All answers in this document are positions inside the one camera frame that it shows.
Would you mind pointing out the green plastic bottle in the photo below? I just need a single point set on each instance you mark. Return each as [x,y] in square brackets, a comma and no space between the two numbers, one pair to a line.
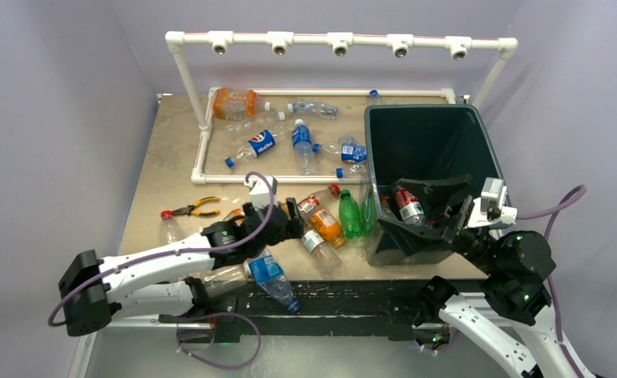
[349,215]

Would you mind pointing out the large red label water bottle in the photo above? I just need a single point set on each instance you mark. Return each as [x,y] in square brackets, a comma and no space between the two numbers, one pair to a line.
[409,207]

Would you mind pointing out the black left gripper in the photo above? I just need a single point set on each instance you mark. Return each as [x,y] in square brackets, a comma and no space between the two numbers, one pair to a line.
[293,229]

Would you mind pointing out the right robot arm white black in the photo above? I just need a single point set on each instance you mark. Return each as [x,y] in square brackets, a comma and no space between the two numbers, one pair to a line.
[517,267]

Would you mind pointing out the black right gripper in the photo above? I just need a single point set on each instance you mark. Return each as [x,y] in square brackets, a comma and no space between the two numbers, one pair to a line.
[434,191]

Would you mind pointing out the white PVC pipe frame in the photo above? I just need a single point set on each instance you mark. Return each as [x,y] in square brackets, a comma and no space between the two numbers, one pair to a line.
[340,43]

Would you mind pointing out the small orange bottle amber cap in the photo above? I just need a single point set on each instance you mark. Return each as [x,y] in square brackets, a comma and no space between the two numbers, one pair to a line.
[286,209]

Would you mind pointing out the blue label bottle upright centre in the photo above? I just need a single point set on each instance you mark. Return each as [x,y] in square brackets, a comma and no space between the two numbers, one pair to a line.
[303,148]

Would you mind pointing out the green cap white label bottle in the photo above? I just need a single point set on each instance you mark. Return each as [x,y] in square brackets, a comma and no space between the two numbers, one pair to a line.
[320,251]

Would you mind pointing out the orange juice bottle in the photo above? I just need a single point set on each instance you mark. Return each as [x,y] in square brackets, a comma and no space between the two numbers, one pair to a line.
[324,222]

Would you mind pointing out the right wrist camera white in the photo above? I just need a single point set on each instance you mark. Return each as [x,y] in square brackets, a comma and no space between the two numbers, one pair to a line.
[489,209]

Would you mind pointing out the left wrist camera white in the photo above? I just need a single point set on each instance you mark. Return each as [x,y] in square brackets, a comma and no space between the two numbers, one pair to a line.
[263,192]

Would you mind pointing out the clear bottle red cap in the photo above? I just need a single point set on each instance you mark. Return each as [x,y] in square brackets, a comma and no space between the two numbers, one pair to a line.
[171,232]

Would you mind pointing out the yellow black pliers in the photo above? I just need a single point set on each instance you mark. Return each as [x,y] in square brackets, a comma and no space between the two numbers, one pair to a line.
[194,209]

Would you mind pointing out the clear crushed bottle front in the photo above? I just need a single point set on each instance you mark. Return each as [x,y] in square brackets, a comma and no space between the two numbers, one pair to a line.
[223,280]

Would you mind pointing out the blue label water bottle front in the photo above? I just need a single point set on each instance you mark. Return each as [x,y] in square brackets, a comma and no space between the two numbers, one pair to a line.
[270,278]

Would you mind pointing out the clear crushed bottle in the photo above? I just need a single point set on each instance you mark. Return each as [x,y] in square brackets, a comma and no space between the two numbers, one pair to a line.
[223,280]
[306,108]

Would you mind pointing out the black table front rail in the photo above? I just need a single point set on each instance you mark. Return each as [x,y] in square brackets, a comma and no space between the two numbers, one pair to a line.
[385,308]

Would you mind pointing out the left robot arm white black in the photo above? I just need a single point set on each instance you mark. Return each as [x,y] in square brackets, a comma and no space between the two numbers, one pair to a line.
[95,291]

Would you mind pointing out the dark green plastic bin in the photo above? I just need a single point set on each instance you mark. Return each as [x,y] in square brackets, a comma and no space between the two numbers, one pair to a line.
[421,142]

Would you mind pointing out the clear crushed bottle back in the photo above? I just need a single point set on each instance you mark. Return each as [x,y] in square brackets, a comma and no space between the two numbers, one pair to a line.
[306,108]

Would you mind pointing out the orange label bottle far corner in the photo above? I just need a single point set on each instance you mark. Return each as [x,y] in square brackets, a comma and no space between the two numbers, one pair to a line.
[234,103]

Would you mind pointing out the clear bottle white cap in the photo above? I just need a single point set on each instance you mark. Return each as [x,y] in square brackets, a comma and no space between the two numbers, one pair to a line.
[265,117]

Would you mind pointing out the red cap red label bottle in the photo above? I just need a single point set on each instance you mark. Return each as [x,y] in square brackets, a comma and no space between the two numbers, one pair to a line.
[318,200]

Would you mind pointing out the clear bottle blue label right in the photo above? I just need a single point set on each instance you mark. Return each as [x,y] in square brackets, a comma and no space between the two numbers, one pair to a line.
[345,153]

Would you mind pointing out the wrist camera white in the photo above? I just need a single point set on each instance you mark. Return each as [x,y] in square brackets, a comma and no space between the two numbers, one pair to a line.
[263,192]
[489,209]

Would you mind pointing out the clear Pepsi bottle blue cap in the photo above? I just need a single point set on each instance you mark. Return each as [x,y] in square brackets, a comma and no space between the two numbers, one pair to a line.
[252,148]

